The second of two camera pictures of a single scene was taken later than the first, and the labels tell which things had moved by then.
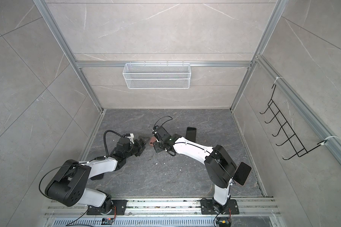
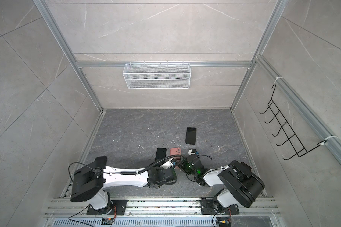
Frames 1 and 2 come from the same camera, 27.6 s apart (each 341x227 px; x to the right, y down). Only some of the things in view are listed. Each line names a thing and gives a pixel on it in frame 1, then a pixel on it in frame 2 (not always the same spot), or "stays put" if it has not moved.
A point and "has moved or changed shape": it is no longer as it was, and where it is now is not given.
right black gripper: x=156 y=145 to x=182 y=166
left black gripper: x=141 y=146 to x=157 y=168
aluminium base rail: x=253 y=212 stays put
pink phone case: x=152 y=140 has moved or changed shape
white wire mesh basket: x=138 y=76 stays put
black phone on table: x=191 y=134 stays put
